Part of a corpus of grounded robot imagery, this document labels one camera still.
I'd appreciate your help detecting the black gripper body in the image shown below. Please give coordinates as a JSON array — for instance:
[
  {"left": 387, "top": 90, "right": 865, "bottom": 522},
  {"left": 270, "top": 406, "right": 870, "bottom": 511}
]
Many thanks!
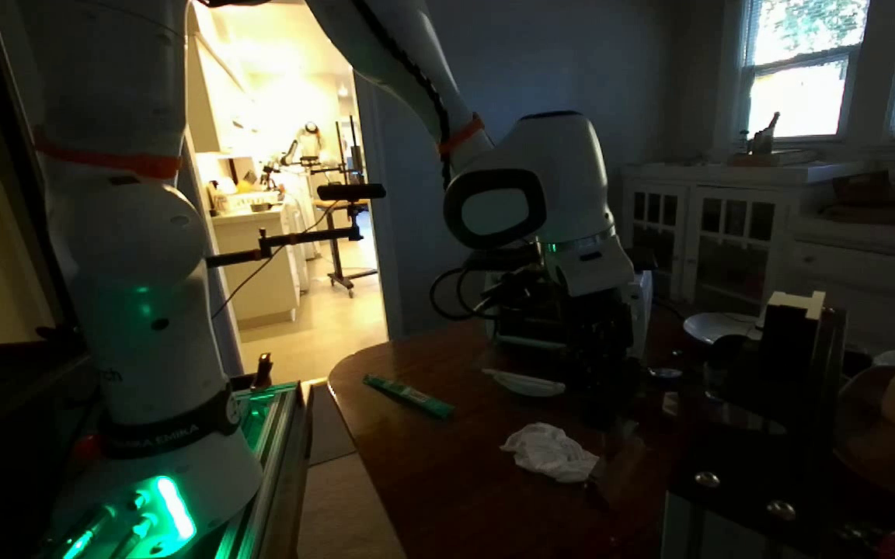
[{"left": 557, "top": 287, "right": 648, "bottom": 373}]

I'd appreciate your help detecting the crumpled white tissue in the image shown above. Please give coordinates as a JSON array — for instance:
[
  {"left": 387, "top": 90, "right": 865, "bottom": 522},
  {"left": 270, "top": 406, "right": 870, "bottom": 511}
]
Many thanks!
[{"left": 498, "top": 419, "right": 605, "bottom": 486}]

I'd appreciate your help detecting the white plate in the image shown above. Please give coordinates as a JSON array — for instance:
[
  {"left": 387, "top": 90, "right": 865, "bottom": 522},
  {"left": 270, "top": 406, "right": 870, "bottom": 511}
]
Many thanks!
[{"left": 682, "top": 307, "right": 767, "bottom": 348}]

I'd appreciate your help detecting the green flat packet strip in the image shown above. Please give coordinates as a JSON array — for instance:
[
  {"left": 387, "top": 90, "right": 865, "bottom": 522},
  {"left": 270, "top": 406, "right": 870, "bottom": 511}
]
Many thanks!
[{"left": 362, "top": 369, "right": 461, "bottom": 422}]

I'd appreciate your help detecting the small dark figurine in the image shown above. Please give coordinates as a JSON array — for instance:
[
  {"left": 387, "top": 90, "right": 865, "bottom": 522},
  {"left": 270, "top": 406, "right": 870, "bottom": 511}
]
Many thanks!
[{"left": 744, "top": 110, "right": 786, "bottom": 161}]

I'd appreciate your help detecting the white framed window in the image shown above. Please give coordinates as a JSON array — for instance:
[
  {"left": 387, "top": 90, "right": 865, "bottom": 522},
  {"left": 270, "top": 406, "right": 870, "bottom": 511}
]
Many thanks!
[{"left": 741, "top": 0, "right": 877, "bottom": 142}]

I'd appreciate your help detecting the white kitchen counter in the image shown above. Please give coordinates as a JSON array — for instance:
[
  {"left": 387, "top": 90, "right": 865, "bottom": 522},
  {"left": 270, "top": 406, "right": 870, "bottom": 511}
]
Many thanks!
[{"left": 209, "top": 199, "right": 304, "bottom": 327}]

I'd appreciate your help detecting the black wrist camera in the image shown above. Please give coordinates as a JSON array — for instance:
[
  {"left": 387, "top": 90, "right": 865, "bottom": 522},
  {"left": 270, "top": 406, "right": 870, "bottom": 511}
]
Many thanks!
[{"left": 486, "top": 266, "right": 572, "bottom": 357}]

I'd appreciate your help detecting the black stereo camera bar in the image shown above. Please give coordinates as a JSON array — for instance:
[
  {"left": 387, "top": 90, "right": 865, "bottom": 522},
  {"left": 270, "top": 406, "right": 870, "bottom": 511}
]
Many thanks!
[{"left": 314, "top": 181, "right": 388, "bottom": 204}]

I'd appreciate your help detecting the black camera stand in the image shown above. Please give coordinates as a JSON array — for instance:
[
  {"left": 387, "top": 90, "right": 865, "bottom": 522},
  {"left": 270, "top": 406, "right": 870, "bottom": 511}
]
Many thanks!
[{"left": 201, "top": 199, "right": 382, "bottom": 299}]

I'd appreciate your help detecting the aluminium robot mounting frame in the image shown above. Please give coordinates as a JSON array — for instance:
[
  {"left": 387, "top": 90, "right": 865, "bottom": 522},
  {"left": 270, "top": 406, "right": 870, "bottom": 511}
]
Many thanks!
[{"left": 42, "top": 380, "right": 314, "bottom": 559}]

